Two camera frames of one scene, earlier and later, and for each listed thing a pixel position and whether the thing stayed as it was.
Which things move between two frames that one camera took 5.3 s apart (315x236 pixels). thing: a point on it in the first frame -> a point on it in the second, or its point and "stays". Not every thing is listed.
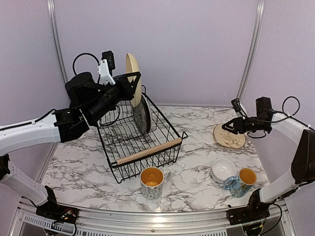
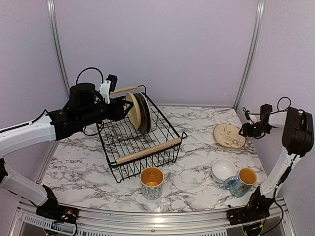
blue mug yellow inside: (239, 186) stays
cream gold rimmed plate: (227, 138) stays
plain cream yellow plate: (131, 78) -> (135, 114)
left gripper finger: (130, 81) -> (126, 109)
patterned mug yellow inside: (151, 180) stays
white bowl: (222, 168) stays
